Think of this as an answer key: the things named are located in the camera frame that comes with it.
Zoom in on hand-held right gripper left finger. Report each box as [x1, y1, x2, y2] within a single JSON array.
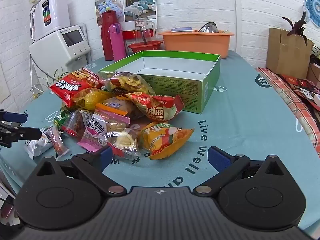
[[37, 145, 127, 197]]

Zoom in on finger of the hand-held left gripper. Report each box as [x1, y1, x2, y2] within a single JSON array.
[[0, 109, 28, 124], [0, 121, 42, 141]]

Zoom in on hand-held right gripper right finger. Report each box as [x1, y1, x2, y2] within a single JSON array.
[[193, 145, 284, 197]]

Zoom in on white snack packet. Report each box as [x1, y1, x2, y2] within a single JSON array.
[[24, 127, 54, 160]]

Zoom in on clear packet of ring crackers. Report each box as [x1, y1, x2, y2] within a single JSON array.
[[100, 128, 141, 159]]

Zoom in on small red sausage packet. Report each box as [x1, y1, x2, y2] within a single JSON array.
[[46, 126, 70, 158]]

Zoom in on pink-edged clear snack packet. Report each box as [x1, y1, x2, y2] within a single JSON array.
[[77, 103, 131, 153]]

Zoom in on clear bread packet blue label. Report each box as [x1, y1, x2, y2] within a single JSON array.
[[96, 96, 143, 120]]

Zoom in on orange yellow fruit snack bag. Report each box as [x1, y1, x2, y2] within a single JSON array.
[[141, 122, 195, 160]]

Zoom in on yellow translucent snack packet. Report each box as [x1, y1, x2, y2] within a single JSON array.
[[72, 88, 114, 111]]

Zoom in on large red snack bag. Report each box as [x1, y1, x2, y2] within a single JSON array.
[[49, 67, 105, 108]]

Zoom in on green cardboard box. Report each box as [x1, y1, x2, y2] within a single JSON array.
[[98, 50, 221, 115]]

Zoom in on teal printed tablecloth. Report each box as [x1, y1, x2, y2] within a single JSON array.
[[0, 50, 320, 230]]

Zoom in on green grass-leaf plant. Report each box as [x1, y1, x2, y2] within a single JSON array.
[[30, 67, 66, 98]]

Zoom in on white appliance with screen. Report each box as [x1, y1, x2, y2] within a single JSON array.
[[29, 23, 91, 80]]

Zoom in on red plaid cloth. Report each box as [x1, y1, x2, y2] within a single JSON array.
[[257, 67, 320, 155]]

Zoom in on red paper packets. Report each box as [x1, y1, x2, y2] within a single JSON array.
[[280, 74, 320, 98]]

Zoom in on white water purifier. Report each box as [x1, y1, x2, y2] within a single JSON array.
[[32, 0, 71, 40]]

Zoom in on orange plastic basin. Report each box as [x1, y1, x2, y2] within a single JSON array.
[[158, 29, 235, 59]]

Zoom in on pink bottle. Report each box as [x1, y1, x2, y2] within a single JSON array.
[[109, 23, 127, 62]]

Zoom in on red plastic basket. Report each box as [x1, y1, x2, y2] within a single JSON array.
[[128, 40, 163, 53]]

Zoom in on red thermos jug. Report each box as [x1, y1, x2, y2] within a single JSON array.
[[101, 11, 123, 61]]

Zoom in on tall cardboard box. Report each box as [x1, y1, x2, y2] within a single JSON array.
[[265, 27, 314, 79]]

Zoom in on dark spoon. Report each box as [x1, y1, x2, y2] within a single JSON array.
[[140, 26, 148, 46]]

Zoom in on steel bowl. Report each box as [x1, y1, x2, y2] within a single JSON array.
[[199, 22, 220, 33]]

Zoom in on glass pitcher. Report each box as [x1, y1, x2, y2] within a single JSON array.
[[134, 19, 157, 44]]

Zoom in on purple leaf plant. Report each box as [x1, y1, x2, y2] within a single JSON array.
[[282, 10, 309, 47]]

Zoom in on white purifier hose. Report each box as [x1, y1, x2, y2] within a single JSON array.
[[29, 4, 38, 42]]

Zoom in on bedroom photo wall poster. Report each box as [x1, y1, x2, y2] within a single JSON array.
[[95, 0, 157, 29]]

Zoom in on blue round wall decoration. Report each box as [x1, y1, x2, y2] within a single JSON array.
[[304, 0, 320, 27]]

